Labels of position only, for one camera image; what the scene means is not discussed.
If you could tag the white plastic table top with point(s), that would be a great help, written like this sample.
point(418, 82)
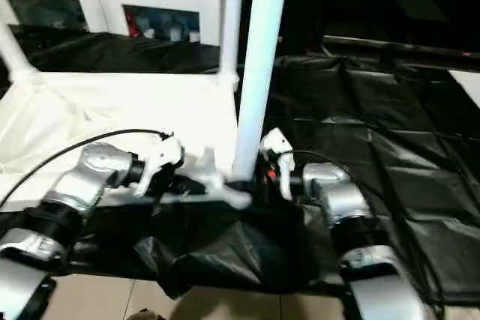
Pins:
point(112, 102)

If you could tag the white plastic table leg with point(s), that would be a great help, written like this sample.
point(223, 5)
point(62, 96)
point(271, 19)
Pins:
point(13, 54)
point(262, 54)
point(232, 16)

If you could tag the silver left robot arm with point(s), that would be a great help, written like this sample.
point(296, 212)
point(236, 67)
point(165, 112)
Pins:
point(90, 162)

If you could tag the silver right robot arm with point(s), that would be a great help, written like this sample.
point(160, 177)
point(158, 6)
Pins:
point(337, 192)

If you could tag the black mat cloth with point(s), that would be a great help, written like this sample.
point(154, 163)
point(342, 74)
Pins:
point(375, 129)

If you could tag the dark rounded robot foot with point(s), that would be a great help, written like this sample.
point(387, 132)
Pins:
point(146, 314)

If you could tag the white cup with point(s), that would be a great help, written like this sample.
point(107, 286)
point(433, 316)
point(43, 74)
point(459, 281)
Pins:
point(149, 33)
point(194, 37)
point(174, 34)

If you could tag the red carton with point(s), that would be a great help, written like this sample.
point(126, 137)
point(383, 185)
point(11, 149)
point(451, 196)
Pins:
point(132, 27)

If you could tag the white flat board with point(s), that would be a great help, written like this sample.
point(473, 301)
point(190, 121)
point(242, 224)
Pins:
point(468, 84)

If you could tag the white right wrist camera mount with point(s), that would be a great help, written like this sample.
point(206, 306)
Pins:
point(275, 140)

